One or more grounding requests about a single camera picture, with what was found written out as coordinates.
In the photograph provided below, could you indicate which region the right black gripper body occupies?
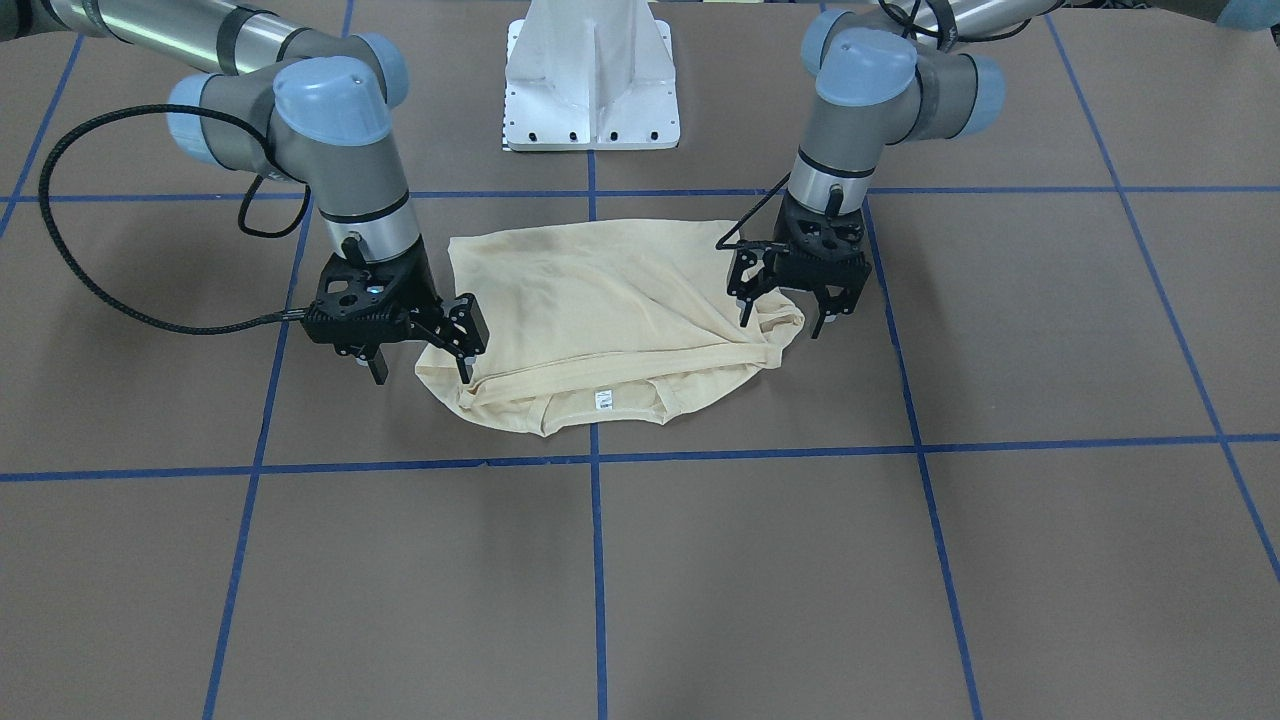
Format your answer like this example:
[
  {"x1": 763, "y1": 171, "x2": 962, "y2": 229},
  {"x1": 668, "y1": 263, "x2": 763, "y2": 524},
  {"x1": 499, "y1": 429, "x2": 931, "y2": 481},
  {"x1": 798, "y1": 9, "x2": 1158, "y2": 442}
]
[{"x1": 301, "y1": 290, "x2": 451, "y2": 360}]

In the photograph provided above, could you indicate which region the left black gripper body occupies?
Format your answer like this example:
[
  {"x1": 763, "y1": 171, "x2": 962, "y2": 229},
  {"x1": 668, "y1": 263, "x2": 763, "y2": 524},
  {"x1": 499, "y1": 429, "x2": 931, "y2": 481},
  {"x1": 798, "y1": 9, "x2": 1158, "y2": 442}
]
[{"x1": 731, "y1": 246, "x2": 870, "y2": 300}]

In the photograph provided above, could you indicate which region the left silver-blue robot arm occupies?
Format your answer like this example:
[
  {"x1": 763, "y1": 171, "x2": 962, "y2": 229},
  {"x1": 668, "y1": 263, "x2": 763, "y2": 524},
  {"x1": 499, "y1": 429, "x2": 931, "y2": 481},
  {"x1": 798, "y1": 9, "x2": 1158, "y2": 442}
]
[{"x1": 717, "y1": 1, "x2": 1057, "y2": 323}]

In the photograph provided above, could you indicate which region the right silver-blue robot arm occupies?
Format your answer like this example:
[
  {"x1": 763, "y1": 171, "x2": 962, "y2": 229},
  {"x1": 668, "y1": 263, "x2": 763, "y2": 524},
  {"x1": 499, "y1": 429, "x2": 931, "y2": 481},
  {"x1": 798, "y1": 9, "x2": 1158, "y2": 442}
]
[{"x1": 3, "y1": 1, "x2": 488, "y2": 384}]

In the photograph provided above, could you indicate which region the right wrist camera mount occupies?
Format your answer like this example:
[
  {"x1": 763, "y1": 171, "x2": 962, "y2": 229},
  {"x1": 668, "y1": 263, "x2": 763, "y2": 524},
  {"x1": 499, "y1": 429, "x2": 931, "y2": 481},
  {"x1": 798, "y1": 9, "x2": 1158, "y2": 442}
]
[{"x1": 316, "y1": 243, "x2": 442, "y2": 316}]

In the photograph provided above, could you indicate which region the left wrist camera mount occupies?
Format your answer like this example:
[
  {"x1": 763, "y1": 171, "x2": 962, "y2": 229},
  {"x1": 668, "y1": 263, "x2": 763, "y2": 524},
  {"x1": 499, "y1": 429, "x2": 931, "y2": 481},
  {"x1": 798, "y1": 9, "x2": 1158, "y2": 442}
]
[{"x1": 774, "y1": 193, "x2": 865, "y2": 263}]

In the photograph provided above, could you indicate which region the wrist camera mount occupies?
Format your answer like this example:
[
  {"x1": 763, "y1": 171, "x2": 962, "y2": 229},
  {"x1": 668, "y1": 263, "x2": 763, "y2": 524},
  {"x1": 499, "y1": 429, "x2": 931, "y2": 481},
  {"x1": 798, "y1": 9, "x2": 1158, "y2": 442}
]
[
  {"x1": 774, "y1": 193, "x2": 865, "y2": 263},
  {"x1": 316, "y1": 243, "x2": 442, "y2": 316}
]

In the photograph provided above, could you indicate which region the cream long-sleeve graphic shirt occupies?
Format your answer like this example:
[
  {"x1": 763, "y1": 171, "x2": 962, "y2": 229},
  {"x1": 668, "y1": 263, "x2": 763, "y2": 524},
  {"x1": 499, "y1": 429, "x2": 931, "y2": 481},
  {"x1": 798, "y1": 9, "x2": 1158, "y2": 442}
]
[{"x1": 415, "y1": 219, "x2": 805, "y2": 437}]

